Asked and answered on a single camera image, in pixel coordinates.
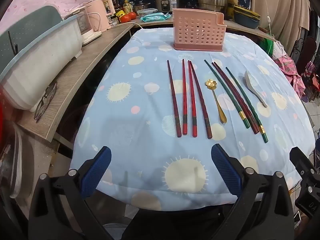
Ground blue wet wipes pack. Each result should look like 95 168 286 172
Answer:
140 12 172 22

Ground wooden counter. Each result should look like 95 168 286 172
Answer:
16 17 275 143

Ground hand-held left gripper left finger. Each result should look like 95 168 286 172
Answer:
28 146 114 240

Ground eyeglasses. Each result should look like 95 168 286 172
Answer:
34 81 58 123

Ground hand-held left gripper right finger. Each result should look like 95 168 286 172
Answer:
211 144 295 240

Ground dark red chopstick green band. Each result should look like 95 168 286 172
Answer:
190 61 213 140
167 60 182 138

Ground gold flower spoon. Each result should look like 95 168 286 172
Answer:
205 78 228 124

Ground pink perforated utensil basket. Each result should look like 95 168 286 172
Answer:
172 8 228 53

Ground white cable with switch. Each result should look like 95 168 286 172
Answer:
259 0 274 40

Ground glass kettle white base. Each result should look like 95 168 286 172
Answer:
64 6 103 46

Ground white power cord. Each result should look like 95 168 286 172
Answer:
110 22 143 29

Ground pink pineapple print cloth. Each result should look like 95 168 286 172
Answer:
274 52 307 98

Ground green chopstick gold band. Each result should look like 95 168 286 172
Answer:
225 66 269 144
204 59 251 129

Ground soap pump bottle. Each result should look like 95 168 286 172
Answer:
122 0 134 14

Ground white dish drainer box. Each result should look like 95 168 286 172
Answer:
0 5 83 113

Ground beige curtain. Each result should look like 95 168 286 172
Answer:
250 0 313 46

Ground small steel pot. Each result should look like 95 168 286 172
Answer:
132 2 152 13

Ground bright red chopstick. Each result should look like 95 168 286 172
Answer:
188 60 198 138
182 59 188 135

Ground white ceramic spoon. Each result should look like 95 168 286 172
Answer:
243 70 268 109

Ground blue bowl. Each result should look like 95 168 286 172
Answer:
235 14 260 29

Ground green plastic item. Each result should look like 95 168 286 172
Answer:
260 31 278 55

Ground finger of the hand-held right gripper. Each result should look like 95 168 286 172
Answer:
289 147 320 186

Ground pink electric kettle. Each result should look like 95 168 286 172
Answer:
86 0 116 32

